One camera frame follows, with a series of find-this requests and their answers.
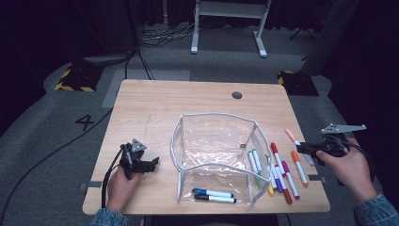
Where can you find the yellow black striped stand base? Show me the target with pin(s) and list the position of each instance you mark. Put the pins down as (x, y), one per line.
(298, 83)
(80, 78)

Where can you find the purple marker pen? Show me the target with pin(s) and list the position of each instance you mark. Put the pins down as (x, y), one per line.
(278, 185)

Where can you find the white desk frame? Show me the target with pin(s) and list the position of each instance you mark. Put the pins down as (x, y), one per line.
(230, 9)

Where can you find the person's right hand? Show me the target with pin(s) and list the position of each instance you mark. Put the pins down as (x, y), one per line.
(351, 169)

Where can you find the clear plastic pouch white trim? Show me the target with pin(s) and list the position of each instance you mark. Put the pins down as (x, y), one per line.
(216, 138)

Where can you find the orange marker pen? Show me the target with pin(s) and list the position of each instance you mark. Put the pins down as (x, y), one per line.
(299, 169)

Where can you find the black tripod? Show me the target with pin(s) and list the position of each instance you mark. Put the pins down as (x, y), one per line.
(301, 31)

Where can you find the black marker pen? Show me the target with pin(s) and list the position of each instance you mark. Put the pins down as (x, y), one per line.
(202, 197)

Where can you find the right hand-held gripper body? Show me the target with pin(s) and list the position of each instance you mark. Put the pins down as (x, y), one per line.
(334, 144)

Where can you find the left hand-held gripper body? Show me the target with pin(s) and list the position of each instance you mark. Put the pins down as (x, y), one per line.
(133, 160)

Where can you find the grey curtain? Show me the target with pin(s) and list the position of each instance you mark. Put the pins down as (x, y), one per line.
(329, 37)

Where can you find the teal marker pen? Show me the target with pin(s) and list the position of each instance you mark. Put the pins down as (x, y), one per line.
(256, 158)

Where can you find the green marker pen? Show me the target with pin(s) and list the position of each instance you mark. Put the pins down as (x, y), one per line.
(252, 160)

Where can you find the grey flat base plate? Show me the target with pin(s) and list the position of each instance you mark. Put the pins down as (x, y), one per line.
(106, 59)

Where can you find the magenta marker pen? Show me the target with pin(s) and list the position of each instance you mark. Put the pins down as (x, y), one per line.
(290, 179)

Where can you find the yellow marker pen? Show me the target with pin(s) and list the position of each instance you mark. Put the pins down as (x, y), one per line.
(270, 190)

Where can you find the person's left hand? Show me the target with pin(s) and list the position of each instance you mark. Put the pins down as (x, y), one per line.
(119, 191)

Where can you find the grey tape strip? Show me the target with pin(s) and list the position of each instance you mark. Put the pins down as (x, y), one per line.
(92, 184)
(316, 178)

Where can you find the red marker pen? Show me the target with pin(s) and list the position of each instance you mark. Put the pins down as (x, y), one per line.
(276, 153)

